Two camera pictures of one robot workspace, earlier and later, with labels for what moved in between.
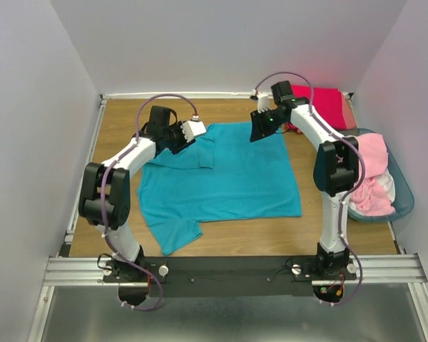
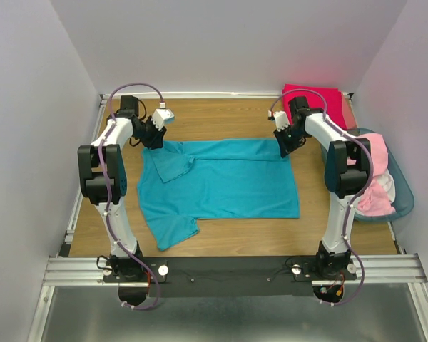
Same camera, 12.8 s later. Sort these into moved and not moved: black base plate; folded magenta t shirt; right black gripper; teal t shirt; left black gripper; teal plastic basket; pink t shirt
Moved: teal t shirt; left black gripper; right black gripper
Not moved: folded magenta t shirt; teal plastic basket; pink t shirt; black base plate
